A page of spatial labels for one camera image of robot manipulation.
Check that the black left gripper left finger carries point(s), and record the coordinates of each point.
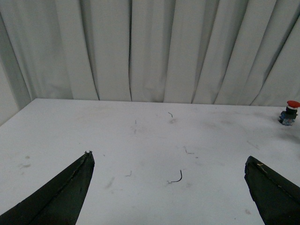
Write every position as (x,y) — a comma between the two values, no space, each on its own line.
(59,201)

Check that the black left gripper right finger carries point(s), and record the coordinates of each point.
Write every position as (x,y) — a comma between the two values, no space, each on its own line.
(277,199)

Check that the red mushroom push button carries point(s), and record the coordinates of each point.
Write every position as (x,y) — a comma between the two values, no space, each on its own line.
(287,117)

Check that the white curtain backdrop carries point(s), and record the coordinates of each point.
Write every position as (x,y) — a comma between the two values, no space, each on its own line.
(223,52)

